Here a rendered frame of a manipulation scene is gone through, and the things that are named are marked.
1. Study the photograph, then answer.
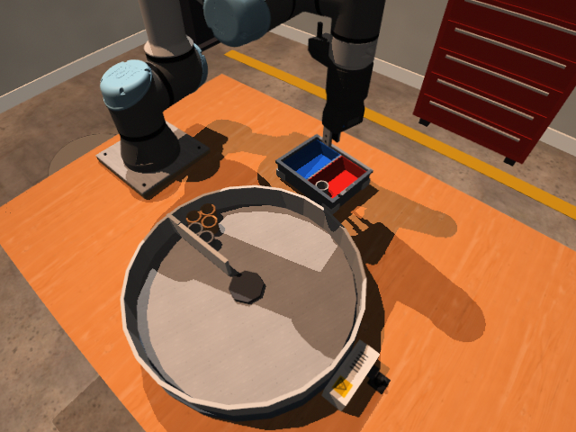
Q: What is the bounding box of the bronze bushing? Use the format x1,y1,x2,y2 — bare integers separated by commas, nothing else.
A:
202,215,219,234
186,211,203,226
200,203,217,218

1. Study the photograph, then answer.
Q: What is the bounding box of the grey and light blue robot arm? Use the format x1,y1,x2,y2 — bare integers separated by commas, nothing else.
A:
100,0,385,173

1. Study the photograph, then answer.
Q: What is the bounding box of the grey bin with blue and red compartments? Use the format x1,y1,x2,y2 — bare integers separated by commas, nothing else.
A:
275,134,374,215

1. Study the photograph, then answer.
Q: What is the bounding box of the dark grey hollow cylinder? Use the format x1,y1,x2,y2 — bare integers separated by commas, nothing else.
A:
187,222,204,236
198,230,216,248
315,181,329,194

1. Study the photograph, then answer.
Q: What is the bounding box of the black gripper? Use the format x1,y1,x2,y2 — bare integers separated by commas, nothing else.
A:
308,22,378,147

